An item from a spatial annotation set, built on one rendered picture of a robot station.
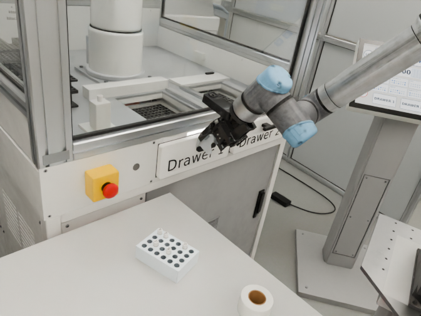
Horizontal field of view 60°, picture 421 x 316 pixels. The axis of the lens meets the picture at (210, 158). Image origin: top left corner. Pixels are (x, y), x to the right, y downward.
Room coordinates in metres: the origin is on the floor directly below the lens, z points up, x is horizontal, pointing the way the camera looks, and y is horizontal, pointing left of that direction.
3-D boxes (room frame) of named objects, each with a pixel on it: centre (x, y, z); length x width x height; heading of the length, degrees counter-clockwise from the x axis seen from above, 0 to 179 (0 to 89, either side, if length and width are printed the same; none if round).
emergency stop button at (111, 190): (0.72, 0.23, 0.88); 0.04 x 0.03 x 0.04; 138
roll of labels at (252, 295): (0.54, -0.14, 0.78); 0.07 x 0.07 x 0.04
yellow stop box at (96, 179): (0.74, 0.26, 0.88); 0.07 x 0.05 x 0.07; 138
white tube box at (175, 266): (0.64, 0.06, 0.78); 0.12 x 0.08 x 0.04; 62
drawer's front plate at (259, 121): (1.23, -0.16, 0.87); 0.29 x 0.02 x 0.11; 138
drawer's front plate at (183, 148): (1.00, 0.05, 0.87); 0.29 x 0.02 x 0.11; 138
